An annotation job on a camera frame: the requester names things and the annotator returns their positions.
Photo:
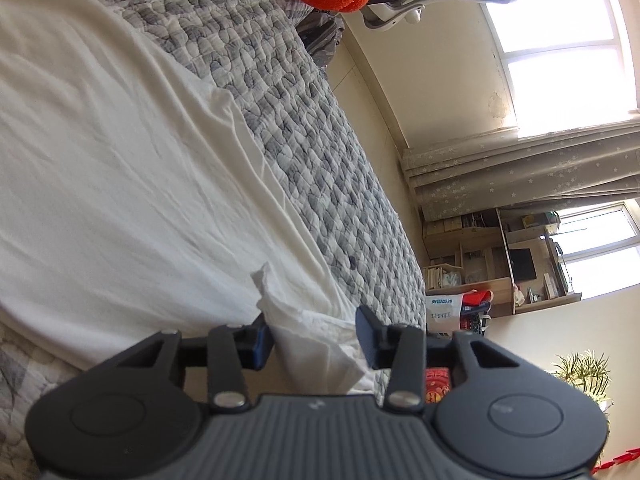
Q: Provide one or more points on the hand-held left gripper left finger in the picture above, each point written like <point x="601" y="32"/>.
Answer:
<point x="261" y="347"/>

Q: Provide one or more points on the green potted plant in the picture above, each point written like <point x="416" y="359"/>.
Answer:
<point x="582" y="375"/>

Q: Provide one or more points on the red printed bag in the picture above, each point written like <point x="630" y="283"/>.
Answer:
<point x="437" y="385"/>

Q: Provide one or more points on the white paper bag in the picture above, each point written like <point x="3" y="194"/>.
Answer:
<point x="442" y="315"/>

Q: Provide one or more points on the black monitor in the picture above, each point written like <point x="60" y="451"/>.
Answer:
<point x="523" y="264"/>

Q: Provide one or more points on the large window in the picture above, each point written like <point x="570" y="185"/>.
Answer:
<point x="565" y="45"/>

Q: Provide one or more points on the red cloth bag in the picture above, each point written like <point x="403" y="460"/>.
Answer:
<point x="477" y="297"/>

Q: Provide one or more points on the wooden desk with shelves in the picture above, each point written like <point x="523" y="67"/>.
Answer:
<point x="480" y="250"/>

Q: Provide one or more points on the small window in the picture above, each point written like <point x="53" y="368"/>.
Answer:
<point x="605" y="255"/>

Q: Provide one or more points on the white pants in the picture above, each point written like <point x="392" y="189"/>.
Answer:
<point x="125" y="185"/>

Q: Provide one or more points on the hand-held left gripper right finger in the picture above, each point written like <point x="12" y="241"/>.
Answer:
<point x="367" y="335"/>

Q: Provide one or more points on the grey backpack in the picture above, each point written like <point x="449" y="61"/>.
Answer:
<point x="320" y="37"/>

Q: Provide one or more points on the grey star-print curtain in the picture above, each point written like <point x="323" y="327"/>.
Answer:
<point x="525" y="170"/>

